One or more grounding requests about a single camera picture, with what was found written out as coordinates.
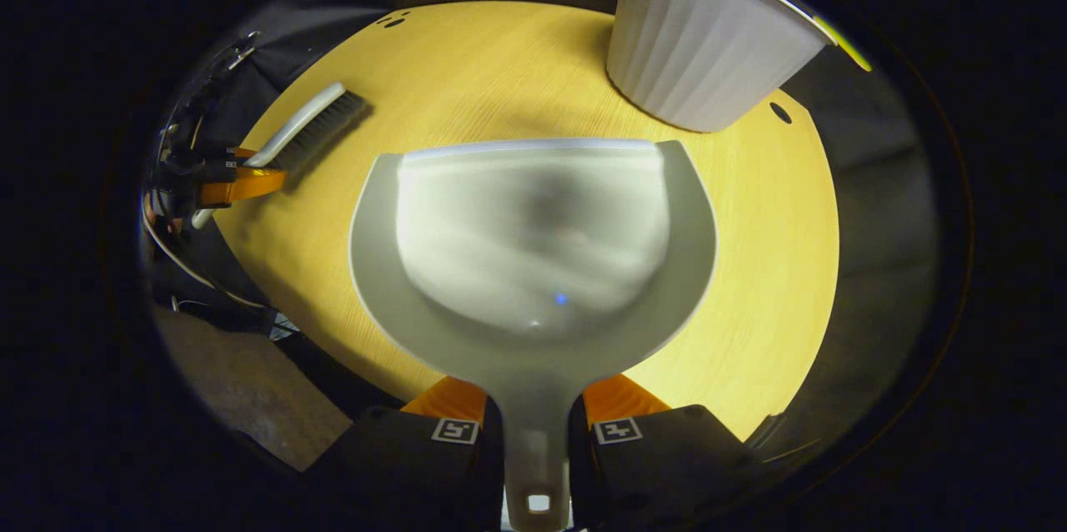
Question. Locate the white ribbed garbage bin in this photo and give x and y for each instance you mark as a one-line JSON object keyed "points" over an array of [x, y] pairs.
{"points": [[700, 48]]}

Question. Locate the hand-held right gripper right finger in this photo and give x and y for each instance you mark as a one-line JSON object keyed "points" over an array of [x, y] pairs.
{"points": [[658, 474]]}

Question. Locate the grey plastic dustpan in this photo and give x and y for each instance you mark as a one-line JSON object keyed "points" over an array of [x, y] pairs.
{"points": [[533, 265]]}

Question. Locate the small white broom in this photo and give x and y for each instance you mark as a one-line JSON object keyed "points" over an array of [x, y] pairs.
{"points": [[304, 132]]}

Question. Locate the wooden desktop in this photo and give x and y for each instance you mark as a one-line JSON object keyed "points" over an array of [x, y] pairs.
{"points": [[500, 73]]}

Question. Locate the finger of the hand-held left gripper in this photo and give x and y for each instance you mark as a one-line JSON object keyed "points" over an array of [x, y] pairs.
{"points": [[242, 186], [240, 155]]}

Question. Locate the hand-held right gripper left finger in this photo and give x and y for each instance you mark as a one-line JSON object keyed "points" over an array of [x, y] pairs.
{"points": [[408, 474]]}

